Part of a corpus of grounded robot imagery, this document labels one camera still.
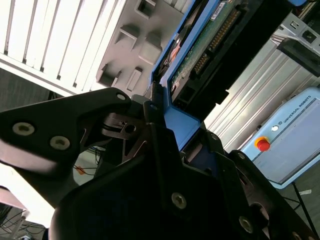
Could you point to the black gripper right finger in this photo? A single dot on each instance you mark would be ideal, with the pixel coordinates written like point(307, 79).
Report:
point(230, 162)

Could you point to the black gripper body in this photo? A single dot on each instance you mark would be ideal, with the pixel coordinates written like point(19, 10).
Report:
point(130, 205)

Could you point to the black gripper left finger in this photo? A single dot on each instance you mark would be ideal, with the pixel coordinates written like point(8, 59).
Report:
point(50, 120)

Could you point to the hard disk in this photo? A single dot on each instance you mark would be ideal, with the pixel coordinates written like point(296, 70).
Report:
point(180, 125)

